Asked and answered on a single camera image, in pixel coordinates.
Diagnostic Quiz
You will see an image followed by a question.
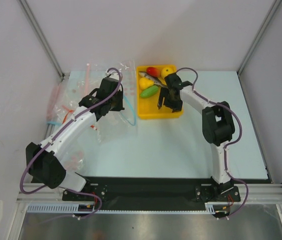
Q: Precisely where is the green toy cucumber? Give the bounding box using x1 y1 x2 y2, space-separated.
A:
140 85 159 99

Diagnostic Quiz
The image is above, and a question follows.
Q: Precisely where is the yellow toy pear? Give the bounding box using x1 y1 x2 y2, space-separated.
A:
139 77 154 91

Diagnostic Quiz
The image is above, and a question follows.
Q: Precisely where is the clear blue-zipper bag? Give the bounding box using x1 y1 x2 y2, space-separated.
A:
90 94 138 146

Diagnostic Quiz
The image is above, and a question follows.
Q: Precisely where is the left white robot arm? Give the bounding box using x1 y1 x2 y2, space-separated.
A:
24 74 124 200

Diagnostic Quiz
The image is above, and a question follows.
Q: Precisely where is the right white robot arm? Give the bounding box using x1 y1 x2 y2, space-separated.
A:
157 67 235 201

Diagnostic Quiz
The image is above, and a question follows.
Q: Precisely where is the pile of spare zip bags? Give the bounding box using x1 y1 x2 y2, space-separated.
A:
47 62 106 175

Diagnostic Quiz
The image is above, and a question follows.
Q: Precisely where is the yellow toy lemon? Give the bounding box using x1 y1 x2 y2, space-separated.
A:
161 67 175 79

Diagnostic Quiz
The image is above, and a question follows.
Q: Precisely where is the red toy mango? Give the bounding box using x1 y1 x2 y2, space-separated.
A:
146 66 161 78

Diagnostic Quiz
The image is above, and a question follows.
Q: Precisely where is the yellow plastic tray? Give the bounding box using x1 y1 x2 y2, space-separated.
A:
136 64 184 120

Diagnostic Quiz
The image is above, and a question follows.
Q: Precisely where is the grey toy fish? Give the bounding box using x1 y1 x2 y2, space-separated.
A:
139 71 167 88

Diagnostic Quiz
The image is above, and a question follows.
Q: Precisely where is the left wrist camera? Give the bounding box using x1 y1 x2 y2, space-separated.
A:
106 70 120 81

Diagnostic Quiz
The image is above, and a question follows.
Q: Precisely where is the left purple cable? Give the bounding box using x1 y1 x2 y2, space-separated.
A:
20 67 124 222

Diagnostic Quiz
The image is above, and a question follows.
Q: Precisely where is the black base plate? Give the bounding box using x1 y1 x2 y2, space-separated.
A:
30 175 241 211

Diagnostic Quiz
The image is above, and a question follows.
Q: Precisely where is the white slotted cable duct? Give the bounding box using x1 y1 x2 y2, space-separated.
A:
26 203 227 215

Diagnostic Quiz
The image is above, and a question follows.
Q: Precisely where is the aluminium frame rail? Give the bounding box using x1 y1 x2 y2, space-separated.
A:
15 182 282 204

